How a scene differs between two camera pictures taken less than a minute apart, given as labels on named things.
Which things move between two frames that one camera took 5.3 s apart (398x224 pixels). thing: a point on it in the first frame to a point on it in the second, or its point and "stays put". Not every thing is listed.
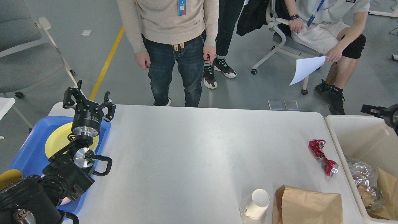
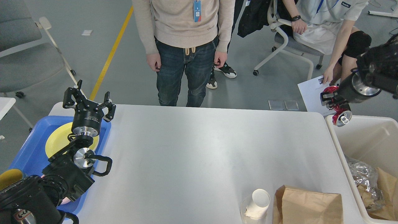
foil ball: [365, 176] stays put
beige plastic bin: [367, 138] stays put
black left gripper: [86, 121] stays put
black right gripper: [388, 116] to [352, 88]
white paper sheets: [305, 67] to [311, 90]
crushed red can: [316, 145] to [343, 115]
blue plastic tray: [30, 158] stays put
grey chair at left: [28, 56] stays put
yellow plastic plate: [59, 137] stays put
